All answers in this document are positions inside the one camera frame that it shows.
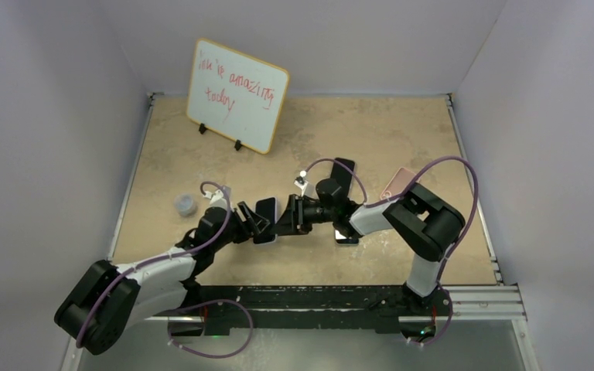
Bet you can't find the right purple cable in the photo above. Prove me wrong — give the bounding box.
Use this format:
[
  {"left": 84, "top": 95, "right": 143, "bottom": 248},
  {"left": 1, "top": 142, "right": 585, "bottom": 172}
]
[{"left": 302, "top": 155, "right": 480, "bottom": 283}]

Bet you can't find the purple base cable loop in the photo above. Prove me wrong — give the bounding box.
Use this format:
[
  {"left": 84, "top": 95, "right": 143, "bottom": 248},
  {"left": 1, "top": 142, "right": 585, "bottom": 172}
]
[{"left": 166, "top": 299, "right": 254, "bottom": 359}]

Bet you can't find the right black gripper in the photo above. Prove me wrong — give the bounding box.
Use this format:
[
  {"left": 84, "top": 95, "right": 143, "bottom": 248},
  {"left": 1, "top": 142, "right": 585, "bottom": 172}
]
[{"left": 271, "top": 194, "right": 336, "bottom": 237}]

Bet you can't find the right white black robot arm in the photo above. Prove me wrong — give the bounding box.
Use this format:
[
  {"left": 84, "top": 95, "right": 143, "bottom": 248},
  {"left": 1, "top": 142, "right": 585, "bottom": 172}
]
[{"left": 271, "top": 178, "right": 466, "bottom": 315}]

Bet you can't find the small clear plastic cup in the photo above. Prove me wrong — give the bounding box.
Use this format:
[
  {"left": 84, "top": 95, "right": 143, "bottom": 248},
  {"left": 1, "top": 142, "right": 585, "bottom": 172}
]
[{"left": 173, "top": 193, "right": 196, "bottom": 217}]

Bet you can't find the black smartphone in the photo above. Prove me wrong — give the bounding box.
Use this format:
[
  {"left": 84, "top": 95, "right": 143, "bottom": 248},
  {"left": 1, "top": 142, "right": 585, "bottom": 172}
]
[{"left": 334, "top": 230, "right": 360, "bottom": 247}]

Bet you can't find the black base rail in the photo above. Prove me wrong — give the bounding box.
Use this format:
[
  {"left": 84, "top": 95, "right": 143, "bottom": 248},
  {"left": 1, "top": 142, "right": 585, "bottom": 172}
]
[{"left": 182, "top": 285, "right": 452, "bottom": 338}]

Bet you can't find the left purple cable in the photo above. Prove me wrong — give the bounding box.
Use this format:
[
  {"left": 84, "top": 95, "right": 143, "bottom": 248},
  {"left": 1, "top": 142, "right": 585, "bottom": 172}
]
[{"left": 75, "top": 181, "right": 234, "bottom": 349}]

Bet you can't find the white whiteboard with yellow frame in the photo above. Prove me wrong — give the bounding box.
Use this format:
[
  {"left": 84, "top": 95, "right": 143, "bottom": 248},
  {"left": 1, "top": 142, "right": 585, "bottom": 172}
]
[{"left": 186, "top": 38, "right": 290, "bottom": 154}]

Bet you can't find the pink phone case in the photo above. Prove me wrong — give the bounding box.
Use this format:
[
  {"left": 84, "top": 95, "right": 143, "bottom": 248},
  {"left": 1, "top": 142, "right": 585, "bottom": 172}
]
[{"left": 380, "top": 167, "right": 415, "bottom": 200}]

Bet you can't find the black phone on table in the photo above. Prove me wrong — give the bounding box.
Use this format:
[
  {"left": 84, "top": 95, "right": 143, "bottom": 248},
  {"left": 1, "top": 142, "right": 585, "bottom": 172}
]
[{"left": 329, "top": 158, "right": 356, "bottom": 199}]

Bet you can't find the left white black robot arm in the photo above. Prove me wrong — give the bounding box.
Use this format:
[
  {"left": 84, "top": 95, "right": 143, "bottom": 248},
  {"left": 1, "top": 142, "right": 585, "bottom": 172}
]
[{"left": 53, "top": 202, "right": 275, "bottom": 355}]

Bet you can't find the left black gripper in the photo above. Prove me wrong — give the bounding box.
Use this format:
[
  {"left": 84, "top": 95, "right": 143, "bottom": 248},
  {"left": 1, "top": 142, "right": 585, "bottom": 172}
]
[{"left": 211, "top": 202, "right": 269, "bottom": 253}]

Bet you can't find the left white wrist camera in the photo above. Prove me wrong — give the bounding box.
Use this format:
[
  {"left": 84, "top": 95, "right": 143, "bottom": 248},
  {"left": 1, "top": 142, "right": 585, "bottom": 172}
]
[{"left": 203, "top": 186, "right": 230, "bottom": 210}]

